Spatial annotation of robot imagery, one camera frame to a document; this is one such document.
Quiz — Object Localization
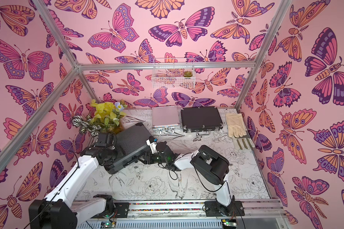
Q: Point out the cream work glove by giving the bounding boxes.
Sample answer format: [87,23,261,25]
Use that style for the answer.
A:
[226,113,255,150]

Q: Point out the large black poker case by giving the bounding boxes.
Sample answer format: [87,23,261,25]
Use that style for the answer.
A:
[104,123,152,175]

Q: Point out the medium black poker case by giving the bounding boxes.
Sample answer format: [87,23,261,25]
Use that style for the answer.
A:
[181,106,223,133]

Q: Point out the small succulent plant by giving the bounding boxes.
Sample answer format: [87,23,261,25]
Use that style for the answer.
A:
[183,71,194,78]

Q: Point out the yellow green artificial plant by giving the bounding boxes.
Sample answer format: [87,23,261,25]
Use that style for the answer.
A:
[89,100,127,136]

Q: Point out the white wire basket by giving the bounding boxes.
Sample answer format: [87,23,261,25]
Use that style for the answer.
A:
[150,57,196,90]

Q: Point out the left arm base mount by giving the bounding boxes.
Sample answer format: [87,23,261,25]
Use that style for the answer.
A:
[102,202,130,220]

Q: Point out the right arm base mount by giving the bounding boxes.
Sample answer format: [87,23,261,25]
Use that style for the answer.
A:
[203,201,245,217]

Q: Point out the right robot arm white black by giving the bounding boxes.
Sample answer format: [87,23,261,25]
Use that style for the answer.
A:
[138,142,236,216]

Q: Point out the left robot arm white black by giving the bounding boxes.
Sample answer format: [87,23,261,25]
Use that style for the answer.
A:
[27,133,127,229]

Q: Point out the aluminium rail front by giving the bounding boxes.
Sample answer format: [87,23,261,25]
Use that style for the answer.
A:
[75,199,291,229]

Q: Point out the small silver poker case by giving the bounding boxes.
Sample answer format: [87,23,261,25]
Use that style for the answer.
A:
[152,106,180,135]

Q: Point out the striped leaf artificial plant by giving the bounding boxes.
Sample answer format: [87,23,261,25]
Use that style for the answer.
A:
[71,115,102,137]

